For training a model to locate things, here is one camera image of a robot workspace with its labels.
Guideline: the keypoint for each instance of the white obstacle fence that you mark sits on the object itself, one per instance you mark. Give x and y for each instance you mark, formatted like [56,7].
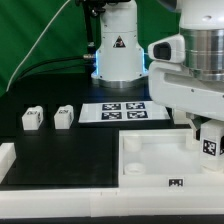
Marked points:
[106,202]

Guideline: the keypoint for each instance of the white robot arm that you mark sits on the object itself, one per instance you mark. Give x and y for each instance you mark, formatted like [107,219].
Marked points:
[120,57]

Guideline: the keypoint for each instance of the white square tabletop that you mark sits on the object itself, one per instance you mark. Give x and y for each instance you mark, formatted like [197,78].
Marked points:
[162,158]

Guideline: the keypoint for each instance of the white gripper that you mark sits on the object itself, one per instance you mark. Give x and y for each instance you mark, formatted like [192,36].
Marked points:
[173,85]

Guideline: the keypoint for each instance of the paper sheet with four tags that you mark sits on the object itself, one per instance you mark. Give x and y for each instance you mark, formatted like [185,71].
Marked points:
[122,112]

